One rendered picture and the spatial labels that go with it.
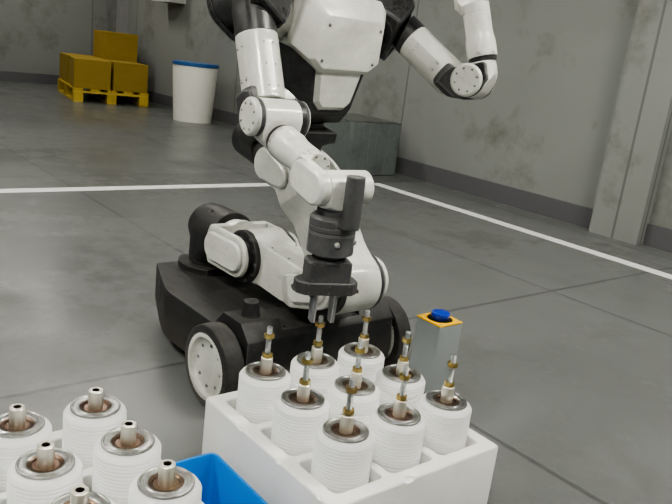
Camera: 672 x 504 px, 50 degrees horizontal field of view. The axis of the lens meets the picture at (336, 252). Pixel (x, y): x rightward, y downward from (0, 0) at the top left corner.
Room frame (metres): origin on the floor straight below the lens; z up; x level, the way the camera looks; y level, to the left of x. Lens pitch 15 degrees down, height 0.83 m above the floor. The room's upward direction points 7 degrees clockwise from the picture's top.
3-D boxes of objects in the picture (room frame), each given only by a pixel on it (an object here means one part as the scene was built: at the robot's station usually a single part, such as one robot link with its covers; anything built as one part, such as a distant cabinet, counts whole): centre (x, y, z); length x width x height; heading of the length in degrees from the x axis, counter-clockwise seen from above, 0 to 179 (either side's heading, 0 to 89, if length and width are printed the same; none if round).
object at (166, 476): (0.84, 0.19, 0.26); 0.02 x 0.02 x 0.03
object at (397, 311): (1.89, -0.15, 0.10); 0.20 x 0.05 x 0.20; 41
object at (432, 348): (1.45, -0.24, 0.16); 0.07 x 0.07 x 0.31; 40
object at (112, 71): (8.39, 2.90, 0.37); 1.31 x 1.00 x 0.75; 41
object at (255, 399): (1.22, 0.10, 0.16); 0.10 x 0.10 x 0.18
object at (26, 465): (0.85, 0.35, 0.25); 0.08 x 0.08 x 0.01
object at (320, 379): (1.30, 0.01, 0.16); 0.10 x 0.10 x 0.18
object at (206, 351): (1.54, 0.25, 0.10); 0.20 x 0.05 x 0.20; 41
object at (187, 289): (1.90, 0.21, 0.19); 0.64 x 0.52 x 0.33; 41
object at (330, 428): (1.04, -0.05, 0.25); 0.08 x 0.08 x 0.01
